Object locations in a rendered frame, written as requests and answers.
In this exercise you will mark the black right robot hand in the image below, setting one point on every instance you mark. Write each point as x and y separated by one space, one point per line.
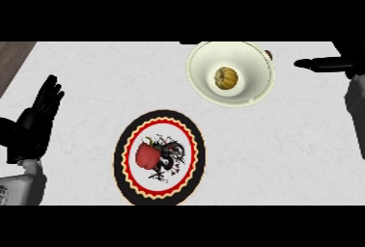
341 64

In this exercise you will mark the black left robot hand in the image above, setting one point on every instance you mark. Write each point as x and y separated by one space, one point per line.
32 128

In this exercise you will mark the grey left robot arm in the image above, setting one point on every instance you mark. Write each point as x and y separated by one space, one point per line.
25 186

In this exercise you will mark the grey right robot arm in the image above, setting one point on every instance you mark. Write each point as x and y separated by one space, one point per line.
356 119

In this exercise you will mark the cream bowl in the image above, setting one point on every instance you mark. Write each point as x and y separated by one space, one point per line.
246 90

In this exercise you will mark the yellow-brown squash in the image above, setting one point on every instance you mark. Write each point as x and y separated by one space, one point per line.
224 78

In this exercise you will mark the oval black red placemat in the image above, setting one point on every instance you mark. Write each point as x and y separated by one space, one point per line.
158 193

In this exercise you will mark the red bell pepper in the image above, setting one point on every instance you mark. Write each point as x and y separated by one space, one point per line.
146 156

